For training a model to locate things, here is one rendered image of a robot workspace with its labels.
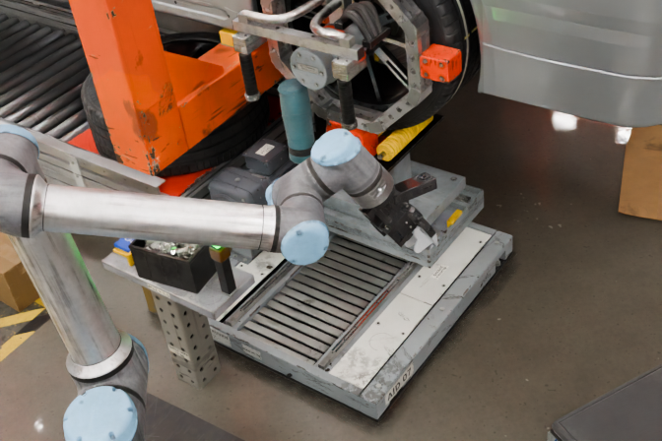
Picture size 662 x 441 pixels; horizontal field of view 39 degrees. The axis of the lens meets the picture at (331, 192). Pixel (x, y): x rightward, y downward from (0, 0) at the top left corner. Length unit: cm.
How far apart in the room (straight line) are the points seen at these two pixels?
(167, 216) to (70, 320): 42
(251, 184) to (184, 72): 40
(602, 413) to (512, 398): 51
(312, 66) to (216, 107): 53
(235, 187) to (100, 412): 113
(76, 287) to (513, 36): 126
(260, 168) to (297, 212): 129
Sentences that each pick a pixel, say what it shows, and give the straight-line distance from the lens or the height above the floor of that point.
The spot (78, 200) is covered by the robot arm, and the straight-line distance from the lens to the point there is 172.
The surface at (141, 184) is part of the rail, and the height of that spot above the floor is 38.
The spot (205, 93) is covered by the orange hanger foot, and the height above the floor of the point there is 66.
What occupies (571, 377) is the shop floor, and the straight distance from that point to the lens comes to 284.
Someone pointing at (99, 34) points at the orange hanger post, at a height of 99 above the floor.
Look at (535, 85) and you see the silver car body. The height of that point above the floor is 81.
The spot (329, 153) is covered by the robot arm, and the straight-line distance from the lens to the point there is 181.
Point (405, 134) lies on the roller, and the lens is 286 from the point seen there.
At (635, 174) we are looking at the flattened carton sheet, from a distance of 358.
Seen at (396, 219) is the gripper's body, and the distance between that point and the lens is 194.
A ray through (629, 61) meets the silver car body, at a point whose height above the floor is 94.
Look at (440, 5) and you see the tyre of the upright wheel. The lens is 255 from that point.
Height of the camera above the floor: 211
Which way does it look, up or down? 37 degrees down
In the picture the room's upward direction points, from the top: 8 degrees counter-clockwise
